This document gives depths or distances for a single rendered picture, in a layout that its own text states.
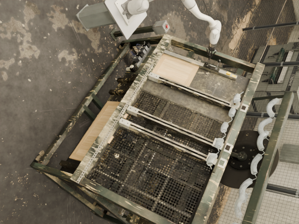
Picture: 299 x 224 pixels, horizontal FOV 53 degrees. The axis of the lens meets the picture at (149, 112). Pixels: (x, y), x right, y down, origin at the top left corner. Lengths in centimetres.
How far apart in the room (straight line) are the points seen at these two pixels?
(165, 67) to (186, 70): 25
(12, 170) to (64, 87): 115
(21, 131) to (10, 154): 28
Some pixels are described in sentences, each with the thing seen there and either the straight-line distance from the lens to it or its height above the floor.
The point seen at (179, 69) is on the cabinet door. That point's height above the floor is 114.
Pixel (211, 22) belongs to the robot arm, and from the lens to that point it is 352.
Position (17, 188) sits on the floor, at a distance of 379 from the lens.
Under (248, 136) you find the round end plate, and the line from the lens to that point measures 389.
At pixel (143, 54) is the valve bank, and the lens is 378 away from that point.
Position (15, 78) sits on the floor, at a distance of 362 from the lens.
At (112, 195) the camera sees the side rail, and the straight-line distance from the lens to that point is 299.
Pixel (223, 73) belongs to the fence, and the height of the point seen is 158.
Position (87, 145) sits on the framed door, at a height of 42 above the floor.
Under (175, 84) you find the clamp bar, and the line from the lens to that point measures 353.
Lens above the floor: 325
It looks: 40 degrees down
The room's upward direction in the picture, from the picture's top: 95 degrees clockwise
